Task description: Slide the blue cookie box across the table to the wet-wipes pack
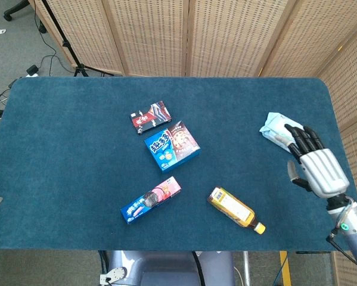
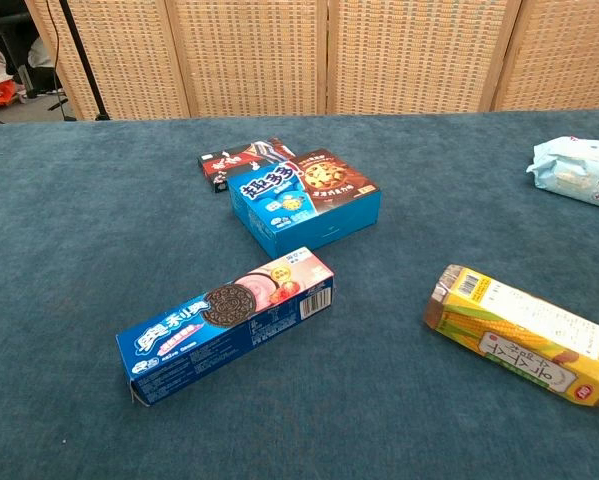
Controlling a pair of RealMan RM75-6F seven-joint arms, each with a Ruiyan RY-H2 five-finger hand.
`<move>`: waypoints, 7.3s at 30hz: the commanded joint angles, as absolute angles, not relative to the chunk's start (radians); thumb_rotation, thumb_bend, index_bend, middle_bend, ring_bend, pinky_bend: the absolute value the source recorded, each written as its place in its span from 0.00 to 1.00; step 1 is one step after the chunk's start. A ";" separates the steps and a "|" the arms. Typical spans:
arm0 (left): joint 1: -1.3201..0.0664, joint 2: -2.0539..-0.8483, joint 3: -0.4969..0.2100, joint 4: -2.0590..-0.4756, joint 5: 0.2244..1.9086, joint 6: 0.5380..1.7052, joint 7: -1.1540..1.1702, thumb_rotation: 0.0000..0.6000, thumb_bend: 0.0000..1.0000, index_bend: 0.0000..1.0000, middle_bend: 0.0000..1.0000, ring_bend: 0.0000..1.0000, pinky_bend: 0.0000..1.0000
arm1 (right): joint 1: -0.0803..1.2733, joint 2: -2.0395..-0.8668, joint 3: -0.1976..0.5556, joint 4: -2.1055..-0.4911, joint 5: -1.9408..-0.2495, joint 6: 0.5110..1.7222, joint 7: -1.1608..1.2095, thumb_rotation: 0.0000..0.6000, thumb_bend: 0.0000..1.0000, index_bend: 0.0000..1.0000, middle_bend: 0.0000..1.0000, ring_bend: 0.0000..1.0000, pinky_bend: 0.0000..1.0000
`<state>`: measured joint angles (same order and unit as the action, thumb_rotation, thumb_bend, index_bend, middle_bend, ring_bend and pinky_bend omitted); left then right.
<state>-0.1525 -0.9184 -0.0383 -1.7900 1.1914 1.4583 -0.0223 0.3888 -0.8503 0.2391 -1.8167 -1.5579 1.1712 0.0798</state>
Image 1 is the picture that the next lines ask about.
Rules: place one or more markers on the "black power adapter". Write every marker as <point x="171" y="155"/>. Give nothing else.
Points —
<point x="32" y="70"/>

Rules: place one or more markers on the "blue chocolate chip cookie box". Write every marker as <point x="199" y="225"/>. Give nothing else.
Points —
<point x="172" y="147"/>

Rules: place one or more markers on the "grey robot torso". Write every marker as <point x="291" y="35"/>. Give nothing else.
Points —
<point x="166" y="268"/>

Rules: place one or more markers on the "black office chair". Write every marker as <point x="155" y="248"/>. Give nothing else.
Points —
<point x="15" y="9"/>

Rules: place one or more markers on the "black tripod stand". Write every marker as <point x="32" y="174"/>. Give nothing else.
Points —
<point x="68" y="44"/>

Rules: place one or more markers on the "light blue wet wipes pack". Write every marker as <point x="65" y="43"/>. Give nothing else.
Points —
<point x="273" y="125"/>

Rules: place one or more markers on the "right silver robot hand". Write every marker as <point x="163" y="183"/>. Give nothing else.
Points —
<point x="324" y="172"/>

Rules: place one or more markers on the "yellow corn tea bottle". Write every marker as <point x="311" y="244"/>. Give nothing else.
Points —
<point x="232" y="208"/>

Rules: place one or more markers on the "small black and red box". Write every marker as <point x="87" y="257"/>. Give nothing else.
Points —
<point x="150" y="117"/>

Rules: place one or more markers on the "wooden wicker folding screen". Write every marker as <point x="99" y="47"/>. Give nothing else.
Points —
<point x="154" y="35"/>

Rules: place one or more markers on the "blue felt table mat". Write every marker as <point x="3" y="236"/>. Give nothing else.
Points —
<point x="77" y="149"/>

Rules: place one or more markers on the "silver table leg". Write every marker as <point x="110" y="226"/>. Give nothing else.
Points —
<point x="246" y="268"/>

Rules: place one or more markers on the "blue pink cookie pack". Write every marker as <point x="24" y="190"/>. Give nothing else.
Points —
<point x="150" y="199"/>

